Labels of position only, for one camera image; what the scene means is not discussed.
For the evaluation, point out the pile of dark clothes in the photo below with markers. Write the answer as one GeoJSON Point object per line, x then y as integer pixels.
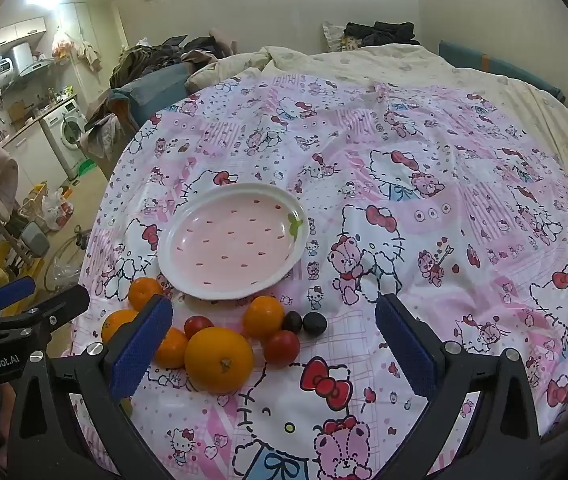
{"type": "Point", "coordinates": [379, 32]}

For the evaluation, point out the heap of clothes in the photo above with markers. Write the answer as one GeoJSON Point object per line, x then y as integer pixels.
{"type": "Point", "coordinates": [164, 55]}

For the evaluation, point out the hanging bags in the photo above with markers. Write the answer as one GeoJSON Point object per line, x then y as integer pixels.
{"type": "Point", "coordinates": [71, 47]}

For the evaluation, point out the large red tomato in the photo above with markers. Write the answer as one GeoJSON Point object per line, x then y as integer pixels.
{"type": "Point", "coordinates": [281, 346]}

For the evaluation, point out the green basin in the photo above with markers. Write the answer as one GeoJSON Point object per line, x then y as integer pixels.
{"type": "Point", "coordinates": [84, 167]}

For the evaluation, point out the white plastic bag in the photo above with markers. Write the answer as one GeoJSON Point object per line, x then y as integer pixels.
{"type": "Point", "coordinates": [56, 207]}

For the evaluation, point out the small mandarin orange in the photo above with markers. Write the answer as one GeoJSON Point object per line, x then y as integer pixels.
{"type": "Point", "coordinates": [116, 325]}
{"type": "Point", "coordinates": [145, 292]}
{"type": "Point", "coordinates": [263, 316]}
{"type": "Point", "coordinates": [173, 347]}

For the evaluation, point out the range hood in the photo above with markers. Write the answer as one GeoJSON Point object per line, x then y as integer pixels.
{"type": "Point", "coordinates": [34, 67]}

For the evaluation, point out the pink strawberry-shaped plate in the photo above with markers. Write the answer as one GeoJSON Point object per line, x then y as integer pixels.
{"type": "Point", "coordinates": [229, 242]}

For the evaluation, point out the large orange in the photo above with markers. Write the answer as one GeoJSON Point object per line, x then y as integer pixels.
{"type": "Point", "coordinates": [219, 360]}

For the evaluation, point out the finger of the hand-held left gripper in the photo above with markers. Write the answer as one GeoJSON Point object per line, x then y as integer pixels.
{"type": "Point", "coordinates": [11, 292]}
{"type": "Point", "coordinates": [61, 305]}

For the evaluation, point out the white washing machine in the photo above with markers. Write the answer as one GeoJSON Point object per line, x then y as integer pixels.
{"type": "Point", "coordinates": [66, 132]}

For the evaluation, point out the white wall cabinet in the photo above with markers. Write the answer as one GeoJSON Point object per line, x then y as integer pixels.
{"type": "Point", "coordinates": [14, 34]}

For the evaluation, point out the dark plum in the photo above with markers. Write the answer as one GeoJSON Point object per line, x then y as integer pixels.
{"type": "Point", "coordinates": [315, 322]}
{"type": "Point", "coordinates": [291, 321]}

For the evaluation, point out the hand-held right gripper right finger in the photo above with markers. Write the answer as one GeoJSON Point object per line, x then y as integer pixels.
{"type": "Point", "coordinates": [406, 350]}

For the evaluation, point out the pink cartoon printed blanket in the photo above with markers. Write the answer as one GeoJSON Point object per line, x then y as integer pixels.
{"type": "Point", "coordinates": [414, 220]}

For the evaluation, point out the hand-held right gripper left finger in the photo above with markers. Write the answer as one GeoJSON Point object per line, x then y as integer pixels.
{"type": "Point", "coordinates": [139, 350]}

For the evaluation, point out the small red tomato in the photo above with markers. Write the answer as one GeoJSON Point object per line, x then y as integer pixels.
{"type": "Point", "coordinates": [198, 325]}

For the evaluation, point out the floral pillow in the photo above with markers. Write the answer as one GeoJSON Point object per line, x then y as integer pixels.
{"type": "Point", "coordinates": [333, 35]}

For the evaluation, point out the teal headboard cushion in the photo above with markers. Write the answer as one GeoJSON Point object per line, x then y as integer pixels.
{"type": "Point", "coordinates": [499, 67]}

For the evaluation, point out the green grape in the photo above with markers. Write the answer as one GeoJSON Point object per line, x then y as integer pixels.
{"type": "Point", "coordinates": [127, 406]}

